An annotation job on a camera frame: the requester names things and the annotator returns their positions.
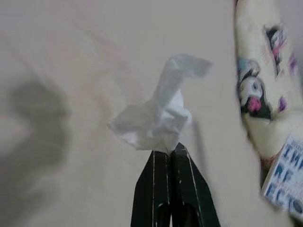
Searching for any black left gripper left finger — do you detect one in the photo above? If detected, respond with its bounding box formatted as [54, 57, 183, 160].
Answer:
[133, 149, 172, 227]

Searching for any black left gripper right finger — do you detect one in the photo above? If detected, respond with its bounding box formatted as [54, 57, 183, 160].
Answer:
[170, 142, 221, 227]

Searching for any white tissue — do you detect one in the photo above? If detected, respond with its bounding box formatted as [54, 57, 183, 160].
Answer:
[107, 53, 214, 153]

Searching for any cream blanket with cartoon print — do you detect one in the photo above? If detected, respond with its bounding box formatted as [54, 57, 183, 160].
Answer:
[233, 0, 303, 220]

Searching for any white book with blue letters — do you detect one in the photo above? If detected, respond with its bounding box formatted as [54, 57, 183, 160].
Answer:
[260, 135, 303, 217]

